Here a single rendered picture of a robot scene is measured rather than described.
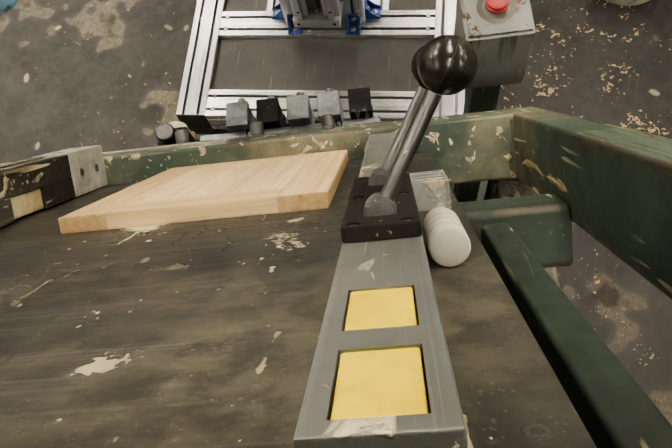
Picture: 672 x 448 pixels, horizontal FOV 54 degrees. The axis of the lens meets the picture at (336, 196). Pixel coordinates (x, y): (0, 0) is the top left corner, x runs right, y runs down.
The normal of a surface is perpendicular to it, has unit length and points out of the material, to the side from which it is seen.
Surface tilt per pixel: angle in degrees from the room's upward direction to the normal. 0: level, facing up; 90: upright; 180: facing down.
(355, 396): 58
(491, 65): 90
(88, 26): 0
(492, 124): 32
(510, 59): 90
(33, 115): 0
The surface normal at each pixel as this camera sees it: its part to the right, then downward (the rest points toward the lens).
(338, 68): -0.12, -0.36
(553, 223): -0.07, 0.18
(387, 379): -0.11, -0.98
